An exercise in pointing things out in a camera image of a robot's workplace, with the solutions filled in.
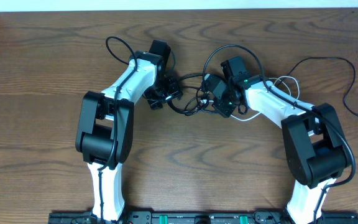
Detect black braided cable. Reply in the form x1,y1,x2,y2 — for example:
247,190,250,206
284,56,358,121

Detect black and white cable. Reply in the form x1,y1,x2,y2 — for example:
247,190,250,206
199,75,301,122

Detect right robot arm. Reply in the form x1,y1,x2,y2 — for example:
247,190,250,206
203,57,358,223

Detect right camera cable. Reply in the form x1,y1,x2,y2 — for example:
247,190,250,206
201,44,357,224

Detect thick black usb cable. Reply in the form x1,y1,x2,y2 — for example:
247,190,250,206
166,73,220,116

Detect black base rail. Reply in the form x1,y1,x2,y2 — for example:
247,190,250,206
47,210,358,224

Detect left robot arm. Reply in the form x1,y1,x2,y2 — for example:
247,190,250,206
75,40,182,223

